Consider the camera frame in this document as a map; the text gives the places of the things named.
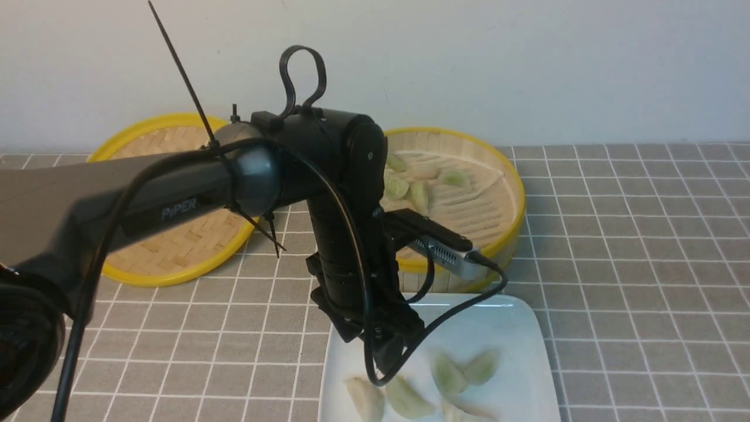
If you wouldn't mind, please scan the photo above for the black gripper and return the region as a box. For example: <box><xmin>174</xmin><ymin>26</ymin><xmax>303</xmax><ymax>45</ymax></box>
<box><xmin>306</xmin><ymin>253</ymin><xmax>425</xmax><ymax>376</ymax></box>

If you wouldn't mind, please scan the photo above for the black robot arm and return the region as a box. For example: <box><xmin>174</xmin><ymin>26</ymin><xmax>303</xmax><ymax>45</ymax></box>
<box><xmin>1</xmin><ymin>107</ymin><xmax>428</xmax><ymax>421</ymax></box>

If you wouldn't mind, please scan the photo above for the pale dumpling on plate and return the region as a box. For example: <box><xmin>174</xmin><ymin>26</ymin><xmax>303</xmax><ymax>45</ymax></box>
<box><xmin>345</xmin><ymin>377</ymin><xmax>385</xmax><ymax>422</ymax></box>
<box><xmin>441</xmin><ymin>401</ymin><xmax>495</xmax><ymax>422</ymax></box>

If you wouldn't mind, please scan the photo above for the green dumpling on plate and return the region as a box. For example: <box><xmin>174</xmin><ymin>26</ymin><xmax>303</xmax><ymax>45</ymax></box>
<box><xmin>429</xmin><ymin>352</ymin><xmax>469</xmax><ymax>398</ymax></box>
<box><xmin>463</xmin><ymin>348</ymin><xmax>500</xmax><ymax>386</ymax></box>
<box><xmin>385</xmin><ymin>376</ymin><xmax>436</xmax><ymax>420</ymax></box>

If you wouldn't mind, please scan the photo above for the white square plate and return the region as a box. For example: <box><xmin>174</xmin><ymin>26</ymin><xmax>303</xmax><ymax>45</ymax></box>
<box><xmin>317</xmin><ymin>293</ymin><xmax>561</xmax><ymax>421</ymax></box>

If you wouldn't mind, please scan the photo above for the green dumpling in steamer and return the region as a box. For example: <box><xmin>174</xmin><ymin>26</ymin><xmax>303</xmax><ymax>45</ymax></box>
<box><xmin>383</xmin><ymin>172</ymin><xmax>410</xmax><ymax>201</ymax></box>
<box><xmin>409</xmin><ymin>180</ymin><xmax>429</xmax><ymax>216</ymax></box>

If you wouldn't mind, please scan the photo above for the pale pink dumpling in steamer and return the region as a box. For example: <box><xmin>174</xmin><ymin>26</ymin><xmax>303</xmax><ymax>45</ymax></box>
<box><xmin>407</xmin><ymin>163</ymin><xmax>441</xmax><ymax>180</ymax></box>

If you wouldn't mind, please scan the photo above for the bamboo steamer basket yellow rim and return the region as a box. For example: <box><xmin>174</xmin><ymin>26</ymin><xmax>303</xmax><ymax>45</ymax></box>
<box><xmin>385</xmin><ymin>127</ymin><xmax>527</xmax><ymax>269</ymax></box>

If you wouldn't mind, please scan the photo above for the woven bamboo steamer lid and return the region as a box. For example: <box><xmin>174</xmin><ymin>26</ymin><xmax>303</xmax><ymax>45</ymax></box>
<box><xmin>88</xmin><ymin>113</ymin><xmax>254</xmax><ymax>288</ymax></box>

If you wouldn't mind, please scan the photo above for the grey checked tablecloth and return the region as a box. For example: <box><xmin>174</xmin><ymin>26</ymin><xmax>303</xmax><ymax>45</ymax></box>
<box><xmin>67</xmin><ymin>144</ymin><xmax>749</xmax><ymax>421</ymax></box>

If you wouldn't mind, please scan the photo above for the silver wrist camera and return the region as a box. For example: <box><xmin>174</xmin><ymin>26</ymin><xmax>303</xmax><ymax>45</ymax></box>
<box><xmin>383</xmin><ymin>209</ymin><xmax>503</xmax><ymax>280</ymax></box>

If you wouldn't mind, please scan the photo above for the black cable tie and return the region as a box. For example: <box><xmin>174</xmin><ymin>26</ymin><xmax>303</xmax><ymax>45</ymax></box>
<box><xmin>147</xmin><ymin>1</ymin><xmax>219</xmax><ymax>149</ymax></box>

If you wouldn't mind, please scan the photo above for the black cable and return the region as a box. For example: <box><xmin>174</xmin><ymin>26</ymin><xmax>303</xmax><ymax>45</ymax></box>
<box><xmin>50</xmin><ymin>138</ymin><xmax>509</xmax><ymax>422</ymax></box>

